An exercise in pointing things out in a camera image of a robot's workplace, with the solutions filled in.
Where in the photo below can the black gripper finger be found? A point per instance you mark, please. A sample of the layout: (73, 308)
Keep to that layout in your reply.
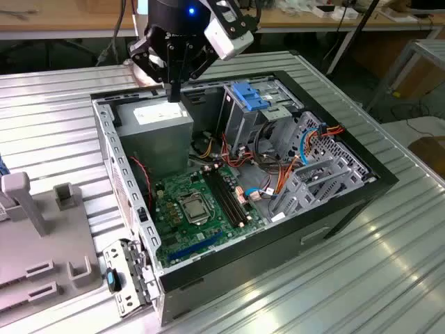
(147, 62)
(201, 61)

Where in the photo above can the metal disk bay cage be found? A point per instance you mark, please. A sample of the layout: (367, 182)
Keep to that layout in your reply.
(333, 163)

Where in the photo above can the blue plastic cage latch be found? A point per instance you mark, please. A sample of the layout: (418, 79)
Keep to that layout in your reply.
(252, 95)

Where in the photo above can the grey metal drive cage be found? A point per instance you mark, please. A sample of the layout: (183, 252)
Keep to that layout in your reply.
(240, 125)

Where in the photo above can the grey power supply unit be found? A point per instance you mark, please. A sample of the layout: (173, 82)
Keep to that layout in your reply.
(156, 139)

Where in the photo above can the wooden desk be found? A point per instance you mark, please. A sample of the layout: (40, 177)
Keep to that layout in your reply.
(69, 21)

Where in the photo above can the black RAM slot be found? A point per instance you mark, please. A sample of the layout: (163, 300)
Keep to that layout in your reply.
(222, 200)
(233, 196)

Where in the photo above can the small white boxes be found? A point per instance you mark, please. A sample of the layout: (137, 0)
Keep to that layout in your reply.
(333, 12)

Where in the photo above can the CPU socket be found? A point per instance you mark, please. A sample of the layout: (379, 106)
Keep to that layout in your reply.
(180, 203)

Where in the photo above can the silver CPU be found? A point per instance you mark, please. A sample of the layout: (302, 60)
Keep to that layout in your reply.
(193, 208)

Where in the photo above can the black tripod leg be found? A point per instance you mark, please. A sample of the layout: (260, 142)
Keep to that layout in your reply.
(351, 38)

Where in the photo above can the green motherboard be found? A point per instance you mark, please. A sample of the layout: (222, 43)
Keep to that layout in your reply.
(174, 240)

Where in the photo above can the blue expansion slot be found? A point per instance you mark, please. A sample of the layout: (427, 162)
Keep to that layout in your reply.
(194, 247)

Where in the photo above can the black open PC case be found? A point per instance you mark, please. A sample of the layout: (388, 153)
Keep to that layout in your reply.
(313, 243)

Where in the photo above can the grey plastic parts rack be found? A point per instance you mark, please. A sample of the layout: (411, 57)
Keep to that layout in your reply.
(41, 250)

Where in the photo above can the cardboard box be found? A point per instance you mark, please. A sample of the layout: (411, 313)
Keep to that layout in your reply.
(420, 78)

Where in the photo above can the small black blue clip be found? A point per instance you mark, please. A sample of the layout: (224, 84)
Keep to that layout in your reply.
(113, 280)

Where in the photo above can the brown box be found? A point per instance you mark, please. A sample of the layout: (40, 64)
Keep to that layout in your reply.
(429, 153)

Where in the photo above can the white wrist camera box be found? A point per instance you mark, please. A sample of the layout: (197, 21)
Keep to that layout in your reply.
(229, 40)

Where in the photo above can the aluminium frame stand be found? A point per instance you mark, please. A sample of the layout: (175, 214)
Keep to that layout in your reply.
(406, 55)

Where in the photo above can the metal expansion slot bracket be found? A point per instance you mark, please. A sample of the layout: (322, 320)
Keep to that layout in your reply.
(132, 278)

